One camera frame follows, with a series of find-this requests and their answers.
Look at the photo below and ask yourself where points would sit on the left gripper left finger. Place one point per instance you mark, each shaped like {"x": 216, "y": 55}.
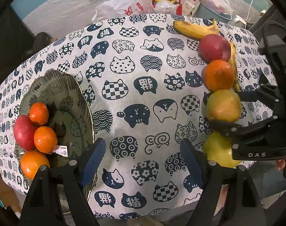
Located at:
{"x": 42, "y": 205}

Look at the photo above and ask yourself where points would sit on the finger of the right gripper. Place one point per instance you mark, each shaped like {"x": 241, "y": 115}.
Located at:
{"x": 245, "y": 134}
{"x": 267, "y": 94}

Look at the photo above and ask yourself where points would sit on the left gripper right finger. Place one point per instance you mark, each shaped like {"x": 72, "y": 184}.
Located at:
{"x": 243, "y": 205}

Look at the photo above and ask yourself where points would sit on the yellow pear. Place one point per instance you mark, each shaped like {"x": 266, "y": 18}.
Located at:
{"x": 224, "y": 105}

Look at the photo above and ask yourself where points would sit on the large orange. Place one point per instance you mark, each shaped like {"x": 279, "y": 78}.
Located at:
{"x": 31, "y": 161}
{"x": 218, "y": 75}

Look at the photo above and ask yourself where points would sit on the banana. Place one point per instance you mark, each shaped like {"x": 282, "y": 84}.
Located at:
{"x": 232, "y": 63}
{"x": 196, "y": 31}

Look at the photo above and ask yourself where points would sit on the small tangerine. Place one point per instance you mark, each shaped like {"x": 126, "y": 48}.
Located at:
{"x": 39, "y": 114}
{"x": 45, "y": 139}

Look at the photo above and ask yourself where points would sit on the dark red apple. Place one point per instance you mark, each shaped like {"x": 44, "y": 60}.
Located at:
{"x": 214, "y": 47}

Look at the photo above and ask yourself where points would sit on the person right hand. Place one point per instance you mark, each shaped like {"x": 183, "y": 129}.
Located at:
{"x": 280, "y": 164}

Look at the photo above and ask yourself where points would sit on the white barcode label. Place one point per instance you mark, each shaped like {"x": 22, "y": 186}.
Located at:
{"x": 61, "y": 150}

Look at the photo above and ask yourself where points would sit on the green patterned plate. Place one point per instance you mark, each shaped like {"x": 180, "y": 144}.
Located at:
{"x": 69, "y": 113}

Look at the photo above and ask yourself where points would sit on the teal trash bin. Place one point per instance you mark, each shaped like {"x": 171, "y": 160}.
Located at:
{"x": 220, "y": 10}

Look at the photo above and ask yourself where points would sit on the cat pattern tablecloth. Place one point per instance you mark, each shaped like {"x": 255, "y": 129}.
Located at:
{"x": 143, "y": 83}

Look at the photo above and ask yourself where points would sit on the red paper bag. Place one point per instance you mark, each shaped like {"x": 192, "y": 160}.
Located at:
{"x": 173, "y": 7}

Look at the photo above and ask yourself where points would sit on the white plastic shopping bag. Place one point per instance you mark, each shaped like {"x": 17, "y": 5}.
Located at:
{"x": 118, "y": 8}

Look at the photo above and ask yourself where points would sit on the black cylinder speaker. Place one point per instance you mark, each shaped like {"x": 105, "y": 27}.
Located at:
{"x": 41, "y": 40}

